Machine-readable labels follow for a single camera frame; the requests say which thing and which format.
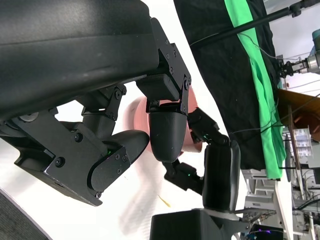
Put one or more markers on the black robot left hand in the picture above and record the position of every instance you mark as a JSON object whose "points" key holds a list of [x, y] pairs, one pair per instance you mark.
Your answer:
{"points": [[75, 55]]}

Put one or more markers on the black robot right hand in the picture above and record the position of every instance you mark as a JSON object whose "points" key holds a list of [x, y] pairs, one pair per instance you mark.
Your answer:
{"points": [[220, 175]]}

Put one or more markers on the pink plastic bowl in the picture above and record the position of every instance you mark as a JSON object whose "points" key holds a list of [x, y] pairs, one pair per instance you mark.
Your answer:
{"points": [[192, 100], [141, 115]]}

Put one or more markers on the silver robot arm with gripper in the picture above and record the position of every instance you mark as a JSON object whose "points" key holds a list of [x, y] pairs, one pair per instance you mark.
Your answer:
{"points": [[297, 65]]}

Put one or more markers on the white metal rack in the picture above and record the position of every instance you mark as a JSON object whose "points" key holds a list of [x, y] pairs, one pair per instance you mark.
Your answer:
{"points": [[260, 200]]}

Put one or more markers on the orange paper sliver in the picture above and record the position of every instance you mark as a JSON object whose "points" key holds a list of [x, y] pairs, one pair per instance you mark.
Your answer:
{"points": [[165, 201]]}

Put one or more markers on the green backdrop cloth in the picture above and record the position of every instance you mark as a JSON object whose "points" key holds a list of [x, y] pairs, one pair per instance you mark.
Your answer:
{"points": [[265, 100]]}

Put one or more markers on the black backdrop cloth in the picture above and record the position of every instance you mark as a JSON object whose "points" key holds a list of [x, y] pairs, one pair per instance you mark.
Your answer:
{"points": [[225, 75]]}

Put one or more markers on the brown wooden board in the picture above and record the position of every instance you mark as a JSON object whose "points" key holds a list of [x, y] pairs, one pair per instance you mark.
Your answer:
{"points": [[305, 107]]}

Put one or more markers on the black stand pole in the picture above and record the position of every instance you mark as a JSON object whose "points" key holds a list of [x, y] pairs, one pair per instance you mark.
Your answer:
{"points": [[250, 23]]}

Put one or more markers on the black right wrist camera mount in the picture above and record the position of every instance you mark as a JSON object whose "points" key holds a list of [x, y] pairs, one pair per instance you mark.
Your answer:
{"points": [[187, 225]]}

